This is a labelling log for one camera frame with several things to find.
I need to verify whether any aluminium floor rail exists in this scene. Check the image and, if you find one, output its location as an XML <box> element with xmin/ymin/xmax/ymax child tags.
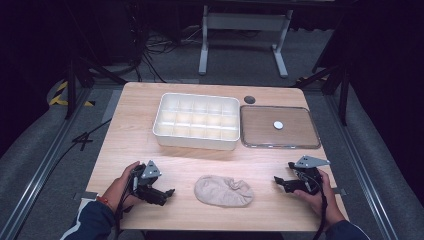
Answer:
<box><xmin>0</xmin><ymin>85</ymin><xmax>94</xmax><ymax>240</ymax></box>
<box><xmin>323</xmin><ymin>93</ymin><xmax>400</xmax><ymax>240</ymax></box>

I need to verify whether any bundle of floor cables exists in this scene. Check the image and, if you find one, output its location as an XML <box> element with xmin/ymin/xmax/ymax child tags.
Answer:
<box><xmin>131</xmin><ymin>24</ymin><xmax>208</xmax><ymax>83</ymax></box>

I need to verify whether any hand-held gripper cable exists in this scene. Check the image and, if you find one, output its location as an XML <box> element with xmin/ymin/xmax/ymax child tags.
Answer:
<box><xmin>114</xmin><ymin>173</ymin><xmax>138</xmax><ymax>240</ymax></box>
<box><xmin>301</xmin><ymin>173</ymin><xmax>329</xmax><ymax>240</ymax></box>

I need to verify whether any white metal stand frame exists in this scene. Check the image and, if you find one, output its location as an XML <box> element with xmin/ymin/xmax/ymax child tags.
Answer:
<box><xmin>198</xmin><ymin>4</ymin><xmax>294</xmax><ymax>79</ymax></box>

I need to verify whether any right hand-held gripper cable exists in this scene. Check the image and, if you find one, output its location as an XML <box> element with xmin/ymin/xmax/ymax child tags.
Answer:
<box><xmin>301</xmin><ymin>173</ymin><xmax>329</xmax><ymax>240</ymax></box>

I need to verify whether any clear lid with white knob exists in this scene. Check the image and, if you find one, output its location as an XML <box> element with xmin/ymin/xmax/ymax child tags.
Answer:
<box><xmin>239</xmin><ymin>104</ymin><xmax>322</xmax><ymax>150</ymax></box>

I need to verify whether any yellow black hazard tape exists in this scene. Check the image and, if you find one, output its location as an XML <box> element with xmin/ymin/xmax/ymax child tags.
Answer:
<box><xmin>48</xmin><ymin>80</ymin><xmax>97</xmax><ymax>108</ymax></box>

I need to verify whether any beige sock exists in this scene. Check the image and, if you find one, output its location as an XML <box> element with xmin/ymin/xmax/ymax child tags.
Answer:
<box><xmin>193</xmin><ymin>174</ymin><xmax>255</xmax><ymax>208</ymax></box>

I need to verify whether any black tripod stand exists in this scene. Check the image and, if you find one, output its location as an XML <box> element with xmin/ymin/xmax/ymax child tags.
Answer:
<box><xmin>64</xmin><ymin>54</ymin><xmax>128</xmax><ymax>120</ymax></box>
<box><xmin>289</xmin><ymin>64</ymin><xmax>352</xmax><ymax>127</ymax></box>

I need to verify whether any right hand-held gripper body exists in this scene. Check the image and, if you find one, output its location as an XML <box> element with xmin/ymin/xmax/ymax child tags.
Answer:
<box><xmin>288</xmin><ymin>155</ymin><xmax>331</xmax><ymax>196</ymax></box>

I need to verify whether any person's left hand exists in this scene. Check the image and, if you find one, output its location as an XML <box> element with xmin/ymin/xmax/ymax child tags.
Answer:
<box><xmin>101</xmin><ymin>161</ymin><xmax>144</xmax><ymax>214</ymax></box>

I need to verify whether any person's right hand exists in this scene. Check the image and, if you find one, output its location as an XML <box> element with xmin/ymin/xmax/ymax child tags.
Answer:
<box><xmin>293</xmin><ymin>168</ymin><xmax>346</xmax><ymax>231</ymax></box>

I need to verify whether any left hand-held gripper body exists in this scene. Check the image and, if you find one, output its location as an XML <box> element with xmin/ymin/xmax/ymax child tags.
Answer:
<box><xmin>131</xmin><ymin>160</ymin><xmax>168</xmax><ymax>205</ymax></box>

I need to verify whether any left hand-held gripper cable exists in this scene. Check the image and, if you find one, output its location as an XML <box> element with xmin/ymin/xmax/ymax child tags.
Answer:
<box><xmin>114</xmin><ymin>173</ymin><xmax>138</xmax><ymax>240</ymax></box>

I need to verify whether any black floor cable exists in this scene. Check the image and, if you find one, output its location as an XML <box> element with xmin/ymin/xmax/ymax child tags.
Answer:
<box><xmin>49</xmin><ymin>117</ymin><xmax>113</xmax><ymax>171</ymax></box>

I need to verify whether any white divided storage box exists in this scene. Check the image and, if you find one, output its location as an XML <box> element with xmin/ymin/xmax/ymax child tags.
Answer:
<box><xmin>152</xmin><ymin>92</ymin><xmax>241</xmax><ymax>151</ymax></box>

